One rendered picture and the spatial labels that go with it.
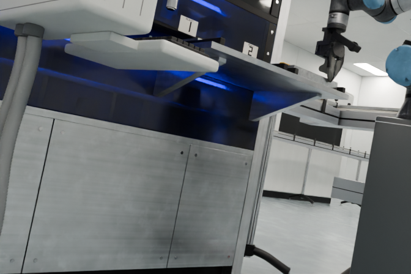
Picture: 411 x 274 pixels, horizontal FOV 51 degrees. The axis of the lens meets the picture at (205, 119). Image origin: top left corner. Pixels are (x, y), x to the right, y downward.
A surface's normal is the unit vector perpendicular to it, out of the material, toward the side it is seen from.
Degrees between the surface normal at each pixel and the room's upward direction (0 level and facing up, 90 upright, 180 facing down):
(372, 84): 90
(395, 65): 97
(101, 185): 90
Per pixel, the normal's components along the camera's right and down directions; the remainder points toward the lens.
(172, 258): 0.62, 0.07
